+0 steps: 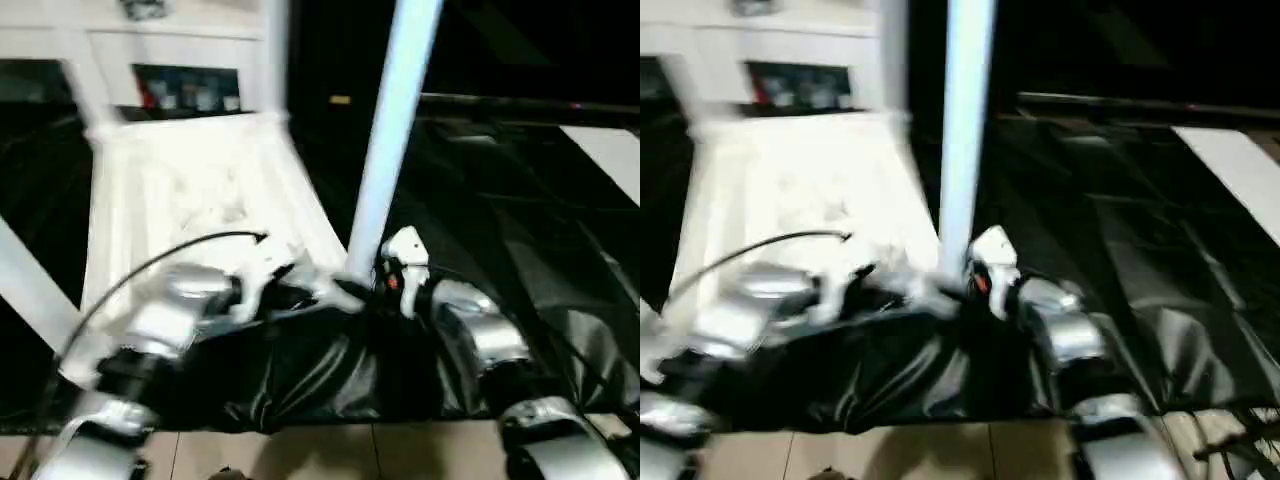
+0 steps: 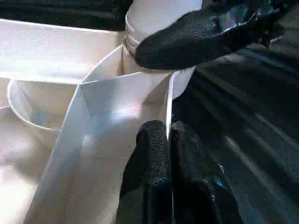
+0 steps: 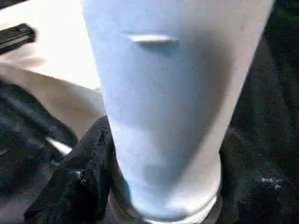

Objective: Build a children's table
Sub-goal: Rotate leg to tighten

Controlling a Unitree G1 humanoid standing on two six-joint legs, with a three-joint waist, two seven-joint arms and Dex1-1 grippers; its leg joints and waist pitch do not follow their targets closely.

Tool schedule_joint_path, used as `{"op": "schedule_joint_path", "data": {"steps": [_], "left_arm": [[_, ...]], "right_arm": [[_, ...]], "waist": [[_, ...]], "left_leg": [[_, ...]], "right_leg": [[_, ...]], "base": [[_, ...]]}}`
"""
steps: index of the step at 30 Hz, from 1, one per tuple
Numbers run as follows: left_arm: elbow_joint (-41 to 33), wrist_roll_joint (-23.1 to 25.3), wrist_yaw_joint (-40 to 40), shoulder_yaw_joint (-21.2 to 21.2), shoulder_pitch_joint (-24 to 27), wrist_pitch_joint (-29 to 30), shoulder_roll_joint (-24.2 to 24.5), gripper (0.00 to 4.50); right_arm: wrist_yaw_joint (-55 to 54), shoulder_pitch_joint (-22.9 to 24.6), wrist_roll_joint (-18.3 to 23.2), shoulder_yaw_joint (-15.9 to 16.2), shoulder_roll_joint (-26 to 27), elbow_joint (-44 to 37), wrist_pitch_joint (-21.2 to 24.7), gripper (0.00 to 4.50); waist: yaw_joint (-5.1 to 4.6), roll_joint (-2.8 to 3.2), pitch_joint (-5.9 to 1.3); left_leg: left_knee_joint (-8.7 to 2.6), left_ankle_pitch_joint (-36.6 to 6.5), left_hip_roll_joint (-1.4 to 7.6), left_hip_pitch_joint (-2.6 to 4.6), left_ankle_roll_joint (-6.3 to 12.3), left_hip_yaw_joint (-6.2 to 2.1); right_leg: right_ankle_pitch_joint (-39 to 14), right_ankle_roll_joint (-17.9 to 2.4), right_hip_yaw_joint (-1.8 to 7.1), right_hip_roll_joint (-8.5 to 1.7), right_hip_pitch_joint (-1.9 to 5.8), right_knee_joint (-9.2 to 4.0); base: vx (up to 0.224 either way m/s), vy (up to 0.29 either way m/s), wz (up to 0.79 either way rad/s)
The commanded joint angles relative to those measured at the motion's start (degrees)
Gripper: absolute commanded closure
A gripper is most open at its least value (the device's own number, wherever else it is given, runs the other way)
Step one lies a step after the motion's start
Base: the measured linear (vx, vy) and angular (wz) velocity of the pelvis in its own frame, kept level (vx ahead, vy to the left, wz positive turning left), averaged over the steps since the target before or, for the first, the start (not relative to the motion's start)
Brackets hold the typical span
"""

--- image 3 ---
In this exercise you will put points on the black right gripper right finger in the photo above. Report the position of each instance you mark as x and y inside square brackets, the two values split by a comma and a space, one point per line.
[259, 191]

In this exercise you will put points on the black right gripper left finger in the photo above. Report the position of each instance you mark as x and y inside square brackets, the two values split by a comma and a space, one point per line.
[77, 186]

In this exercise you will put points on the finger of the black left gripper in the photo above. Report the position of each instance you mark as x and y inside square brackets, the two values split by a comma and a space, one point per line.
[35, 135]

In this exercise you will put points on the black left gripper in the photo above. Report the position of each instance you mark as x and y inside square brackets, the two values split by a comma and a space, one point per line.
[16, 37]

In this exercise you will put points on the white plastic table top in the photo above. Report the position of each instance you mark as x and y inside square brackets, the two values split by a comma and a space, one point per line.
[51, 70]

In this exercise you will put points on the white plastic table leg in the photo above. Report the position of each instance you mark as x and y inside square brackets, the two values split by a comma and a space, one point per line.
[173, 102]

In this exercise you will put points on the black plastic mat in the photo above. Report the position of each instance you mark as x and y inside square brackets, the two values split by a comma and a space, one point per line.
[266, 121]

